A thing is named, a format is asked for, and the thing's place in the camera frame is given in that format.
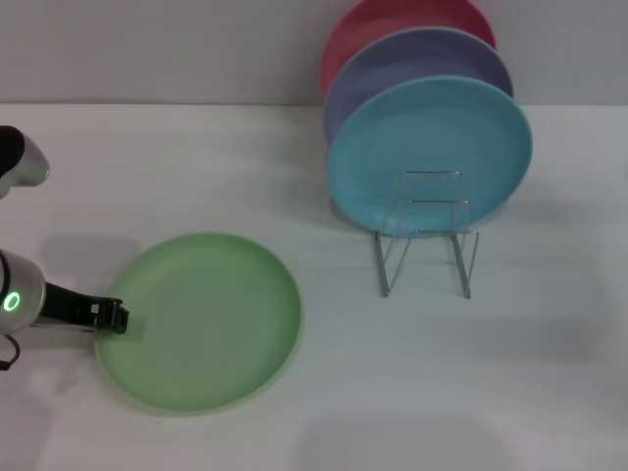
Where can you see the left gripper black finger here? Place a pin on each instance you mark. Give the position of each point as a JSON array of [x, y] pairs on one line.
[[113, 316]]

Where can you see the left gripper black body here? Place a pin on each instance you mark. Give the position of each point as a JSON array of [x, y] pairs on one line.
[[68, 306]]

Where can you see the green plastic plate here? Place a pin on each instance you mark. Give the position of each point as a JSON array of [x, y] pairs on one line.
[[206, 324]]

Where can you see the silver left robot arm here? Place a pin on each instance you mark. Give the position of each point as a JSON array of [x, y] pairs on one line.
[[22, 289]]

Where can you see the light blue plastic plate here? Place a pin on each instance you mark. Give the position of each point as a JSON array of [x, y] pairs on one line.
[[432, 147]]

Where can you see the purple plastic plate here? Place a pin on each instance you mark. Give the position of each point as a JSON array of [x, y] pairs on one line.
[[417, 59]]

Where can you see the red plastic plate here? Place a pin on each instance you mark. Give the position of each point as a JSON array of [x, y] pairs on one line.
[[382, 22]]

